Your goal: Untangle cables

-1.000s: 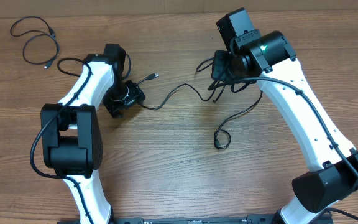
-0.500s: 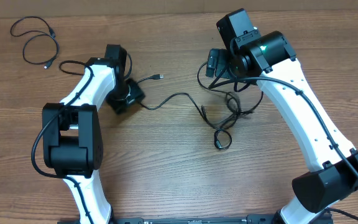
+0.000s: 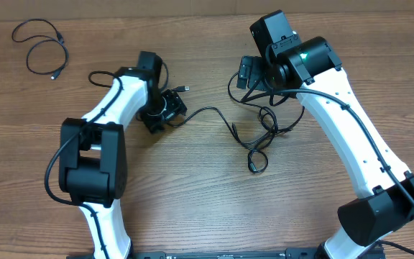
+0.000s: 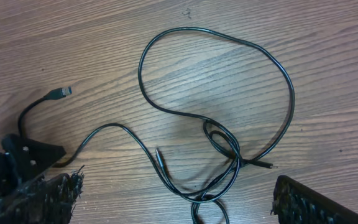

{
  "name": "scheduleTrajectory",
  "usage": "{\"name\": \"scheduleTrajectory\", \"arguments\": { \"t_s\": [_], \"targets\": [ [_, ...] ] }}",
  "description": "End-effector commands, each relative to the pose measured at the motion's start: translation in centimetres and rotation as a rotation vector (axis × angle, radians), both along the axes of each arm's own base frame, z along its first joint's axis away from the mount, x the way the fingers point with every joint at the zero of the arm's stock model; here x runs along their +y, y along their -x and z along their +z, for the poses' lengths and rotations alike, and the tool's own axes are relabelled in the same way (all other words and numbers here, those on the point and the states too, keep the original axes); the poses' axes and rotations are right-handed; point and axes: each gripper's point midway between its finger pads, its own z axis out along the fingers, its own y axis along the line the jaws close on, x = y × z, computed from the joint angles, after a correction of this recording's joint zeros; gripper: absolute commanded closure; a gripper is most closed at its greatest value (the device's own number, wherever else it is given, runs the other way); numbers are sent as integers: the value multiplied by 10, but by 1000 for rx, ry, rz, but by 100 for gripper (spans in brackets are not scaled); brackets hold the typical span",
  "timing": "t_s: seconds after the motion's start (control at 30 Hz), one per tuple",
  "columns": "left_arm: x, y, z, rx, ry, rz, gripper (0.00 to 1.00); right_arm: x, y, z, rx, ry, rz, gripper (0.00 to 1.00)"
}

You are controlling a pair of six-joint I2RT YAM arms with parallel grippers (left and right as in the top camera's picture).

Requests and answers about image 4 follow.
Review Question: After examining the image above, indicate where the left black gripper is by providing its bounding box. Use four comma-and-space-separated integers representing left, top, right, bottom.
0, 134, 66, 203

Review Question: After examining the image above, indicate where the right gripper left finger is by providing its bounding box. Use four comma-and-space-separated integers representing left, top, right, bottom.
0, 167, 85, 224

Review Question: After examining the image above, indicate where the thin black usb cable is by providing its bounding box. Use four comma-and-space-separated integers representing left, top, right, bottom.
17, 86, 241, 203

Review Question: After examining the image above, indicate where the thick black usb-c cable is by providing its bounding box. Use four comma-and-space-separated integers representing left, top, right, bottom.
137, 27, 296, 224

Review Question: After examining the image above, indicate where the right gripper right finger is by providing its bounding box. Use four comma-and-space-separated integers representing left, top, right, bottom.
271, 175, 358, 224

